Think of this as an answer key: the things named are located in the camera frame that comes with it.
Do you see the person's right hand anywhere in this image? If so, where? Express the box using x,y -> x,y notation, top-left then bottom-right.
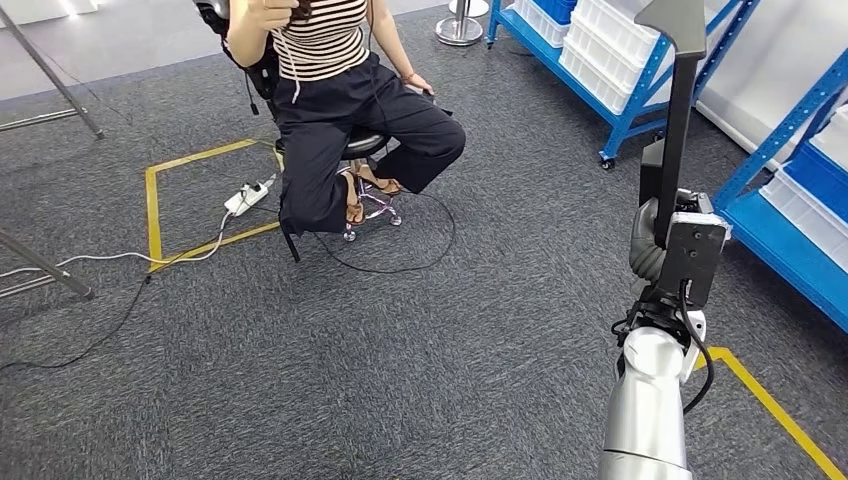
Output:
260,0 -> 301,31

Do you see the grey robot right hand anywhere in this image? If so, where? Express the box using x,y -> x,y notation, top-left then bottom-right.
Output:
630,188 -> 715,233

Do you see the person's left hand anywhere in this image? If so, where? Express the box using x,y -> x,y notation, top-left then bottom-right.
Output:
399,71 -> 437,97

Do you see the black plastic panel part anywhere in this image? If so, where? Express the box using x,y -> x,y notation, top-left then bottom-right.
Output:
632,0 -> 708,250

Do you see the blue metal shelf rack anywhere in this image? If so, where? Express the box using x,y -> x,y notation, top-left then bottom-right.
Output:
486,0 -> 760,172
714,49 -> 848,333

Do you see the black stool with chrome base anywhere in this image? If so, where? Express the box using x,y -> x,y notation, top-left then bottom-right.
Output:
274,129 -> 405,243

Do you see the person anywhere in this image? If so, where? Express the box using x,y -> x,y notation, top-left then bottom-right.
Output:
225,0 -> 468,264

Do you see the white power strip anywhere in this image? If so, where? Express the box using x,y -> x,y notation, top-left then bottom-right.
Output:
223,182 -> 270,218

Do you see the yellow floor tape square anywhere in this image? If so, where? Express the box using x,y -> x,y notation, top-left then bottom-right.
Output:
144,137 -> 287,273
692,346 -> 846,480

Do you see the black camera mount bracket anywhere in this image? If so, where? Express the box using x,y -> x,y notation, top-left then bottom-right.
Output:
655,213 -> 730,309

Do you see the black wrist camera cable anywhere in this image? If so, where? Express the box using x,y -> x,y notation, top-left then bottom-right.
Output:
678,281 -> 717,415

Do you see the black floor cable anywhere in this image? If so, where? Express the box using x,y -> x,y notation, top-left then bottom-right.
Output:
0,225 -> 230,372
311,192 -> 458,274

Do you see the white power cable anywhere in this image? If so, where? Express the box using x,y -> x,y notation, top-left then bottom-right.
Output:
0,173 -> 280,281

